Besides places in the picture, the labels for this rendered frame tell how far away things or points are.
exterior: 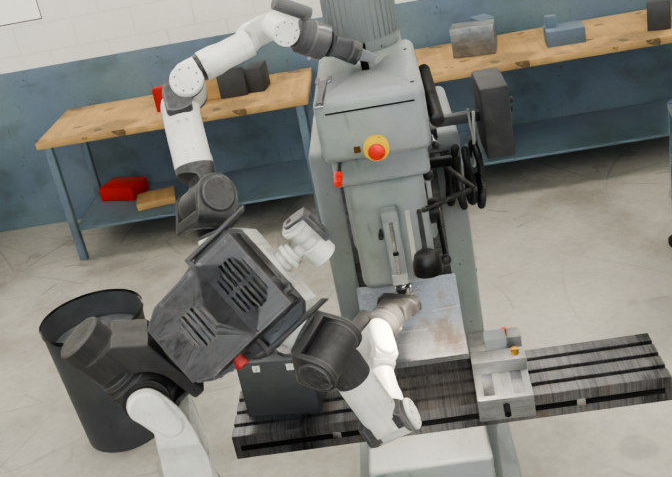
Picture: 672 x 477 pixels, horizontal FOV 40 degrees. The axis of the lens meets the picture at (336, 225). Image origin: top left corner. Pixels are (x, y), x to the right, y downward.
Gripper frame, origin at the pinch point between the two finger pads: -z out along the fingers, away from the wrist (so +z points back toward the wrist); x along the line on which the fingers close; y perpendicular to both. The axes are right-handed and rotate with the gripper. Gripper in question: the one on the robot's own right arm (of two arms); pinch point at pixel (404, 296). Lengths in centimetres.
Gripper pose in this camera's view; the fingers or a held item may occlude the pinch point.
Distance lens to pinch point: 257.8
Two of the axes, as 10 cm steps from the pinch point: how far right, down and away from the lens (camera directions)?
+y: 1.7, 9.0, 3.9
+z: -4.3, 4.3, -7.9
